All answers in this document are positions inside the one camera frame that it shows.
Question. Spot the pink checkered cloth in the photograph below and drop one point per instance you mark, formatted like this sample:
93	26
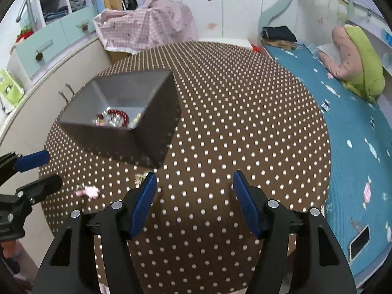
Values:
147	27

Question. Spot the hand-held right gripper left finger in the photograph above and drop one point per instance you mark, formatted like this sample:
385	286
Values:
144	202

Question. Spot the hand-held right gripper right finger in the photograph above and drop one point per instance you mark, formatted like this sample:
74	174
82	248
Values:
248	205

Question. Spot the pink and green plush pillow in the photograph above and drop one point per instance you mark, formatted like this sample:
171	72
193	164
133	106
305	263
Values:
361	61

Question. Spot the teal printed bed blanket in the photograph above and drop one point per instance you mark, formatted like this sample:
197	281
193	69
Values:
352	128

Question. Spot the large teal drawer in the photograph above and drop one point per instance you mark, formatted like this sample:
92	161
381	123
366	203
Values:
33	47

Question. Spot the white side table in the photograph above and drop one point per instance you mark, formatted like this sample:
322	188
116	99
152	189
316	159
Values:
223	42

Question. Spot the tan folded cloth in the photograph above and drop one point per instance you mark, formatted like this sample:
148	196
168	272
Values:
280	44

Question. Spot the cardboard box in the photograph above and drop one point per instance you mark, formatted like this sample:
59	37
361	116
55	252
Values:
118	57

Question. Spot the beige cabinet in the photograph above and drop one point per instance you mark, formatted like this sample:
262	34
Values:
46	92

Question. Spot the small metal charm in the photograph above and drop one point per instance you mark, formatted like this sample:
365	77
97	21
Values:
139	178

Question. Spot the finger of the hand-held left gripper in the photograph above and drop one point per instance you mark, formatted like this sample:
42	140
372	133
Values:
46	183
33	160

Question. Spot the red plush toy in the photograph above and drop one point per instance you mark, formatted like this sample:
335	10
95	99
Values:
24	34

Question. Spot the grey metal box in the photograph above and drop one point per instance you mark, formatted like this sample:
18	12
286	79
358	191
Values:
147	134

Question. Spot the black smartphone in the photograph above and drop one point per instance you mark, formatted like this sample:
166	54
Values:
360	242

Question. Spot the pine cone drawer knob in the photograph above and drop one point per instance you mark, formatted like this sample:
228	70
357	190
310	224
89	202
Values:
84	27
39	56

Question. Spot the folded blue jeans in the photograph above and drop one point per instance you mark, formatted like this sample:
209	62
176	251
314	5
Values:
55	14

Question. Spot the green paper bag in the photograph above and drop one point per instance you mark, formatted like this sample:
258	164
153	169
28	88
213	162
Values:
10	90

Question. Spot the folded dark clothes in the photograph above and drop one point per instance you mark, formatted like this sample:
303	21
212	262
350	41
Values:
278	33

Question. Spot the teal curved bed frame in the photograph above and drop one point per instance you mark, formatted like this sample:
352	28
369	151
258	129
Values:
275	9

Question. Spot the pink white charm pendant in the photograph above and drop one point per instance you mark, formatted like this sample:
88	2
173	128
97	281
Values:
88	191

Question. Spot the folded grey jeans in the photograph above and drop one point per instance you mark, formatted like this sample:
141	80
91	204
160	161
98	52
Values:
76	3

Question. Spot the round brown polka-dot table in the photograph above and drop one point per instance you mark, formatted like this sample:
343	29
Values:
245	113

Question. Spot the small teal drawer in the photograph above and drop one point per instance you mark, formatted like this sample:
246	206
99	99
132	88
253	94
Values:
73	26

